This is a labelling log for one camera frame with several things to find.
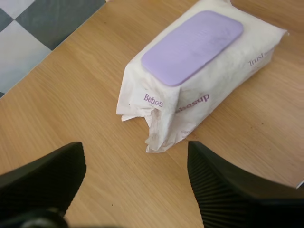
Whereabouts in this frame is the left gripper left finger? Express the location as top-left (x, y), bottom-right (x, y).
top-left (0, 142), bottom-right (87, 228)

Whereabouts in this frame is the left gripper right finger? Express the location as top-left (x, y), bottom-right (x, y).
top-left (187, 141), bottom-right (304, 228)

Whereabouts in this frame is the white wet wipes pack lilac lid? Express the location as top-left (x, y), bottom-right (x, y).
top-left (116, 0), bottom-right (289, 154)

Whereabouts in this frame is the checked cloth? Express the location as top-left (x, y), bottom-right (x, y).
top-left (0, 0), bottom-right (107, 98)

